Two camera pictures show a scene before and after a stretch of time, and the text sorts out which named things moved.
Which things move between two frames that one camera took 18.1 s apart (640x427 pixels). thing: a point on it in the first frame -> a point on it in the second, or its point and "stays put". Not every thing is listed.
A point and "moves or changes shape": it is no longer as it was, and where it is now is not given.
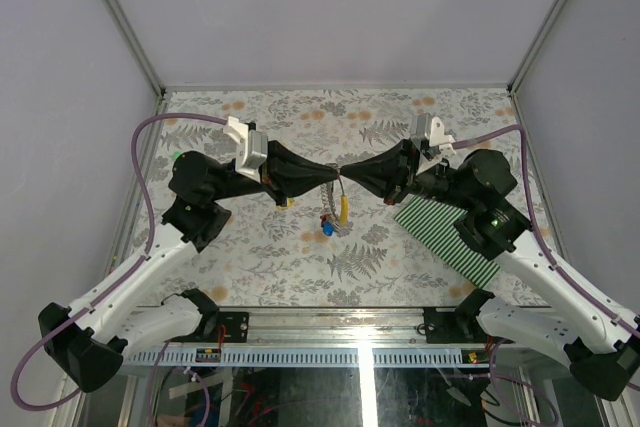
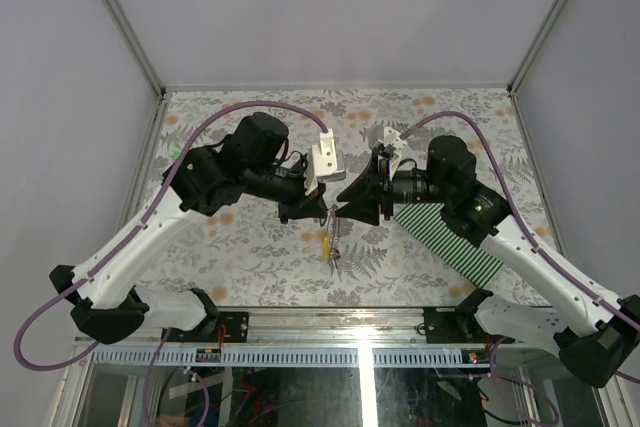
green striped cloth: [433, 226] stays put
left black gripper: [287, 173] -> [307, 206]
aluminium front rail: [337, 327] stays put
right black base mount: [456, 327] stays put
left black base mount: [236, 327] stays put
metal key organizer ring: [338, 169] moves or changes shape
